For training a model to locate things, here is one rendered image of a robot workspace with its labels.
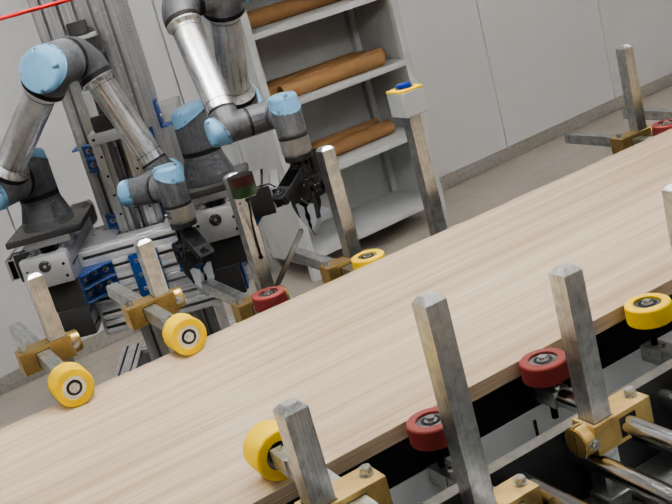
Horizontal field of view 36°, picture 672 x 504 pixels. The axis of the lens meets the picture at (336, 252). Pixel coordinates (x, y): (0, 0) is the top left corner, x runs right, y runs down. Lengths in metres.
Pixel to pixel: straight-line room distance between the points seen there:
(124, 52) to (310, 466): 2.03
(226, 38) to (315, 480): 1.74
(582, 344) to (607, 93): 5.61
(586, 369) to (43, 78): 1.67
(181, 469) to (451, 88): 4.68
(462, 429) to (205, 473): 0.45
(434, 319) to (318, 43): 4.33
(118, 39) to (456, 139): 3.38
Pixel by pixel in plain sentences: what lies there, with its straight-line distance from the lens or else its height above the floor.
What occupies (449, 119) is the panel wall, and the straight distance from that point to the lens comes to 6.15.
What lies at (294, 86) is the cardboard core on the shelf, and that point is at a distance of 5.06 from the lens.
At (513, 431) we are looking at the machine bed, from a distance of 1.78.
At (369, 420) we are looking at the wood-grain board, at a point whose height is 0.90.
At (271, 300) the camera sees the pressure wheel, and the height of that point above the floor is 0.90.
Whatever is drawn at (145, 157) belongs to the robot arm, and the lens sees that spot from 2.82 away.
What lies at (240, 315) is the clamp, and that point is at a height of 0.85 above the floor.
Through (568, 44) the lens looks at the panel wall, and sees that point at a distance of 6.82.
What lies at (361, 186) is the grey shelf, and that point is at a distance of 5.77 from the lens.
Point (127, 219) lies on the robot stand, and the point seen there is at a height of 0.98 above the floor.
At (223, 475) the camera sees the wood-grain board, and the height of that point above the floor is 0.90.
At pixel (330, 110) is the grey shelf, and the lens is 5.64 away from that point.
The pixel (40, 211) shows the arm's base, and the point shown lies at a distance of 3.07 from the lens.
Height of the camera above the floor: 1.65
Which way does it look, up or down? 17 degrees down
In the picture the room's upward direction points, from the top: 15 degrees counter-clockwise
